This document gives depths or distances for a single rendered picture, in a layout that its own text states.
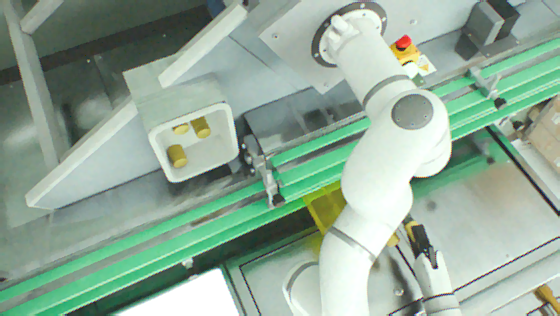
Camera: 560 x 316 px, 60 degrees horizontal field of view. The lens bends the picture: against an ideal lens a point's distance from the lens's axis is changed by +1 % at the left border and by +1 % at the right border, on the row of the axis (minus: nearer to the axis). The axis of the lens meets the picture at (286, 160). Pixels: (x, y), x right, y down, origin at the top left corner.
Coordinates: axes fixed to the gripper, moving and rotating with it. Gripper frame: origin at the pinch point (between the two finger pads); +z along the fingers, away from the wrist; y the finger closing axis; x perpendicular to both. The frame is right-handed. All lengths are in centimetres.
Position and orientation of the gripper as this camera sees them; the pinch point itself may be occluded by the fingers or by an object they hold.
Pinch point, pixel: (417, 236)
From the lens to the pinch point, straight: 121.8
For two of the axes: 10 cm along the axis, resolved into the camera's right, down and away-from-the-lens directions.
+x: -9.8, 1.7, -0.7
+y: -0.2, -4.8, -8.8
